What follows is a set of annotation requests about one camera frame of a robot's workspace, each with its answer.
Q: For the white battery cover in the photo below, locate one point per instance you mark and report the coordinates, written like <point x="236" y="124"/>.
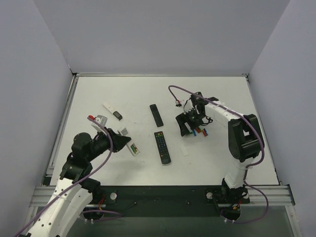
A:
<point x="184" y="151"/>

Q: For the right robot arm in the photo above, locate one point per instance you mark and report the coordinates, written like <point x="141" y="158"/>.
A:
<point x="245" y="141"/>

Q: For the aluminium frame rail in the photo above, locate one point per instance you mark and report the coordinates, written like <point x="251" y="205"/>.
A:
<point x="276" y="195"/>

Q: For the slim black remote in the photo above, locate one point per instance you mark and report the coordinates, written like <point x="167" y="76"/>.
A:
<point x="156" y="115"/>

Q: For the black remote with buttons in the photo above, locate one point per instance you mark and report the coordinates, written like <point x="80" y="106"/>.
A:
<point x="162" y="148"/>

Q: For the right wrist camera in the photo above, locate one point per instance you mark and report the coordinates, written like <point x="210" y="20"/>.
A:
<point x="179" y="103"/>

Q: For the white remote with display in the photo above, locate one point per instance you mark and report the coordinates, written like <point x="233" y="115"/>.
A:
<point x="112" y="110"/>

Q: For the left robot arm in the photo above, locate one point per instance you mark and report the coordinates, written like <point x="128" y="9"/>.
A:
<point x="74" y="189"/>

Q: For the white remote control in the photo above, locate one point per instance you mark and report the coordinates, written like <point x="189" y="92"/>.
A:
<point x="124" y="132"/>

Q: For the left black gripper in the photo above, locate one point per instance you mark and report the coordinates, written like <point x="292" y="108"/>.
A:
<point x="112" y="142"/>

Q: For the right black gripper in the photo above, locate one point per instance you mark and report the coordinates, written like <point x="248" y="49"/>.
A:
<point x="189" y="121"/>

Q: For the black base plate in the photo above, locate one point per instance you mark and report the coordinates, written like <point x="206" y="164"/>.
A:
<point x="167" y="201"/>

